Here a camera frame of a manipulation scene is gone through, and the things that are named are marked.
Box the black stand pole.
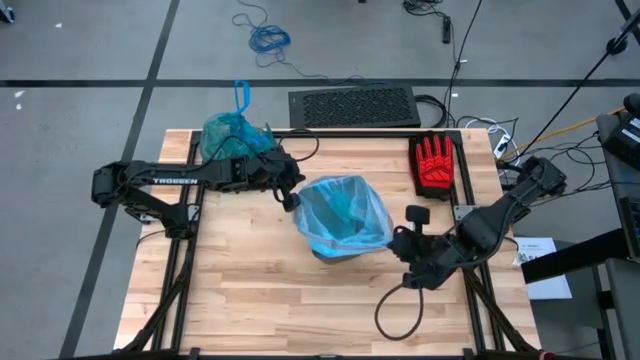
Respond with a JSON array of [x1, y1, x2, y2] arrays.
[[519, 9, 640, 151]]

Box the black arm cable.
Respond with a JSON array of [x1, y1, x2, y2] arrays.
[[199, 128, 321, 174], [373, 283, 426, 342]]

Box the white paper sheet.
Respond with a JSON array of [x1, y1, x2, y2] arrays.
[[512, 236, 574, 301]]

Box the yellow cable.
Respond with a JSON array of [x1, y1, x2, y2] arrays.
[[502, 106, 626, 162]]

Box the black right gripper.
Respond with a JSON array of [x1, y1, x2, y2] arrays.
[[387, 227, 464, 292]]

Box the black keyboard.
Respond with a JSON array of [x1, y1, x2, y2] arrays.
[[288, 83, 422, 130]]

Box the long black hanging cable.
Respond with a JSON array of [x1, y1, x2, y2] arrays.
[[444, 0, 485, 129]]

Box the black equipment cart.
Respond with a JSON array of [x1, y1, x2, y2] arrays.
[[597, 92, 640, 360]]

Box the teal plastic trash bag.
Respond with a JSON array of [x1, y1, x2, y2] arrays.
[[198, 79, 278, 164]]

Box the light blue plastic bags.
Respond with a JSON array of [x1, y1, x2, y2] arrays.
[[292, 174, 396, 260]]

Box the black cable bundle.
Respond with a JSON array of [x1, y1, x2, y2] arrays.
[[402, 0, 446, 19]]

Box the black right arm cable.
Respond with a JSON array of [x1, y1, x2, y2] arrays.
[[373, 283, 426, 342]]

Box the red and black work glove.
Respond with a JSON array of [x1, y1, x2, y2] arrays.
[[408, 132, 457, 201]]

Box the blue coiled cable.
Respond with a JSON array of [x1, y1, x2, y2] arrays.
[[231, 0, 361, 84]]

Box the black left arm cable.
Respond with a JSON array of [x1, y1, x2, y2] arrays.
[[199, 128, 321, 174]]

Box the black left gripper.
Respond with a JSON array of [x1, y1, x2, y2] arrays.
[[234, 148, 307, 213]]

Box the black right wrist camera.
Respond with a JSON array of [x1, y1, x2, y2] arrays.
[[404, 203, 432, 235]]

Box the black cart crossbar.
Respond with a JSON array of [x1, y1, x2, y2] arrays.
[[522, 228, 631, 285]]

